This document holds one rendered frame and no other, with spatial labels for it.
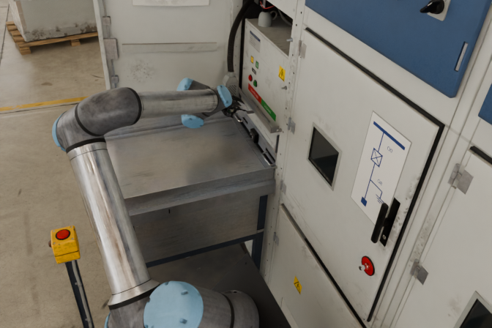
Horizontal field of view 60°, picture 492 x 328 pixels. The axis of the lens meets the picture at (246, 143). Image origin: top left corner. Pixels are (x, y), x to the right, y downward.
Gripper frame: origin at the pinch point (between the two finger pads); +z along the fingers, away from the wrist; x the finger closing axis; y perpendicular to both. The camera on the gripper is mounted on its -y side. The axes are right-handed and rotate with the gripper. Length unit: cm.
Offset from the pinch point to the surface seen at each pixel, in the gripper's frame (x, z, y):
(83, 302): -85, -49, 45
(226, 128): -17.4, 4.2, -12.5
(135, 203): -42, -44, 32
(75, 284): -77, -55, 44
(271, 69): 25.3, -8.6, 11.8
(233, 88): 3.2, -3.9, -13.8
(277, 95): 18.1, -4.4, 20.3
